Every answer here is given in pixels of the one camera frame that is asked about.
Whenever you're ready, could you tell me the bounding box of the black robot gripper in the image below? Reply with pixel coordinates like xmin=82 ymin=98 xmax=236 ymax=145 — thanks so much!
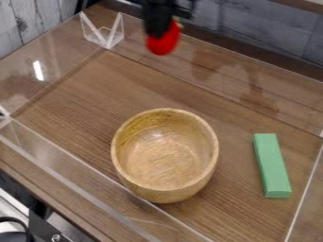
xmin=142 ymin=0 xmax=196 ymax=38

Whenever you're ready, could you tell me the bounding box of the red plush strawberry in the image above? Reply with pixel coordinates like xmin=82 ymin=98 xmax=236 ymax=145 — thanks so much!
xmin=146 ymin=20 xmax=182 ymax=56

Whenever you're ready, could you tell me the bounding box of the green rectangular block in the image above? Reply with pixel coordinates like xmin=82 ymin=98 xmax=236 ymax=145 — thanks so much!
xmin=254 ymin=133 xmax=293 ymax=199

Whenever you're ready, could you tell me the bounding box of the wooden bowl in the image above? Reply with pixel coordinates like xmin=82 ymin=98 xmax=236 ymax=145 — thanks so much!
xmin=111 ymin=108 xmax=219 ymax=203

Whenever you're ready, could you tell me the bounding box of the clear acrylic corner bracket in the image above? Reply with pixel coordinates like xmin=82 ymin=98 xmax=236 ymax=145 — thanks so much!
xmin=80 ymin=12 xmax=126 ymax=49

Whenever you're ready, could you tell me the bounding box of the clear acrylic front wall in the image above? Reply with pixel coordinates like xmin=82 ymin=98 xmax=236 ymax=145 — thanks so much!
xmin=0 ymin=118 xmax=212 ymax=242

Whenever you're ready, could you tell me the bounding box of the black metal mount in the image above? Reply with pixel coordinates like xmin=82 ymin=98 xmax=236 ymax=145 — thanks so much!
xmin=30 ymin=211 xmax=63 ymax=242

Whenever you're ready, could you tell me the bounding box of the black cable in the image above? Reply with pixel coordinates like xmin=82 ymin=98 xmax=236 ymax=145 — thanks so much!
xmin=0 ymin=216 xmax=32 ymax=242

